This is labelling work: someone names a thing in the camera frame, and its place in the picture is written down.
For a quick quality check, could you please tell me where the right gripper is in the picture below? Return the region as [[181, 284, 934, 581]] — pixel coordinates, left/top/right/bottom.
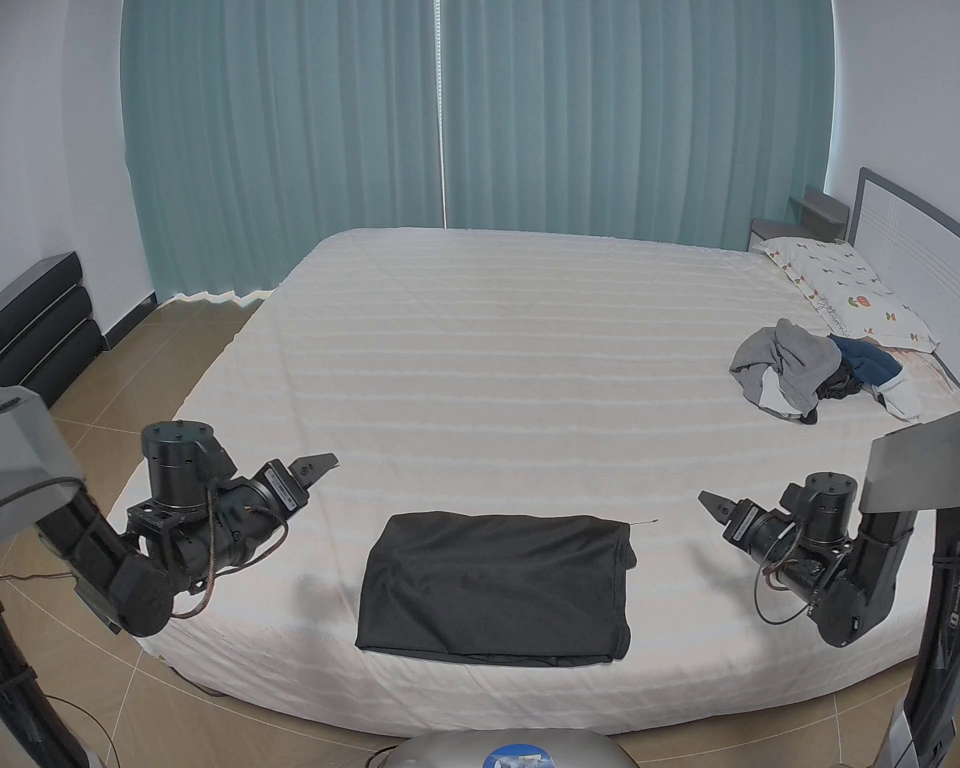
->
[[697, 489, 804, 575]]

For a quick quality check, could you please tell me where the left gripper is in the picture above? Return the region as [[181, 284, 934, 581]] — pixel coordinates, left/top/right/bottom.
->
[[212, 452, 339, 564]]

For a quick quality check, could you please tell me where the black T-shirt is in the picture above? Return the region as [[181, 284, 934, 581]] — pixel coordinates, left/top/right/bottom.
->
[[354, 511, 663, 667]]

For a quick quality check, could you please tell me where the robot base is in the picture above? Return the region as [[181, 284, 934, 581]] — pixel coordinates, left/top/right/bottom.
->
[[375, 729, 627, 768]]

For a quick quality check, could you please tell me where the pile of clothes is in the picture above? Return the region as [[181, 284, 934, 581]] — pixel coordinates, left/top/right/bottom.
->
[[729, 318, 922, 426]]

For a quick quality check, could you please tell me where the bed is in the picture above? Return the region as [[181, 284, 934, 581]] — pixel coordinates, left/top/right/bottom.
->
[[131, 166, 960, 740]]

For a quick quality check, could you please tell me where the white printed pillow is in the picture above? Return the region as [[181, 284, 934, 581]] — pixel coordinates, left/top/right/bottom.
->
[[753, 237, 940, 354]]

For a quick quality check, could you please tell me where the black chest of drawers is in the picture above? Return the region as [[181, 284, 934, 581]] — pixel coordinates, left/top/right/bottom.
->
[[0, 252, 102, 410]]

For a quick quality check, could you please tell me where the grey bedside table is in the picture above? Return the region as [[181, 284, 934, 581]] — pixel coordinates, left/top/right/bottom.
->
[[750, 185, 849, 243]]

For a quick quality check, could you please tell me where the black cable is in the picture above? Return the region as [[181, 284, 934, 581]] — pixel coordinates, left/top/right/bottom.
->
[[0, 476, 87, 507], [753, 566, 819, 628], [171, 480, 291, 621]]

